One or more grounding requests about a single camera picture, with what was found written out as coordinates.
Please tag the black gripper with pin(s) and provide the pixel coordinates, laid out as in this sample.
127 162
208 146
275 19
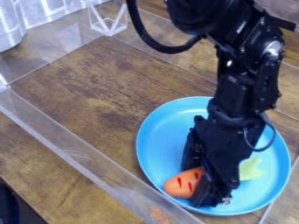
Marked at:
219 142

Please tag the orange toy carrot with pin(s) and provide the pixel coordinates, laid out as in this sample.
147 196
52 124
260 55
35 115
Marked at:
180 185

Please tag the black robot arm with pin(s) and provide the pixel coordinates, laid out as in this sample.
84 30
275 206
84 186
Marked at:
249 50

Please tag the blue plastic plate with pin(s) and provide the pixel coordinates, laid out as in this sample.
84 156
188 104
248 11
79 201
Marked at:
159 144

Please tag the clear acrylic front barrier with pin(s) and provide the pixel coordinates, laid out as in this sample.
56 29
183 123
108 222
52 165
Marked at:
139 197

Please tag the clear acrylic barrier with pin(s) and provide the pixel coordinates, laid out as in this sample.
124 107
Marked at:
51 40
139 197

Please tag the clear acrylic back barrier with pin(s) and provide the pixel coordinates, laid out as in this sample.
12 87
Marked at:
51 40

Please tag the white checkered curtain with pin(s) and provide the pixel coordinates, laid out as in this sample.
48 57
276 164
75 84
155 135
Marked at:
20 15

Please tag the clear acrylic corner bracket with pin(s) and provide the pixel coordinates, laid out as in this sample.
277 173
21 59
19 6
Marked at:
107 17

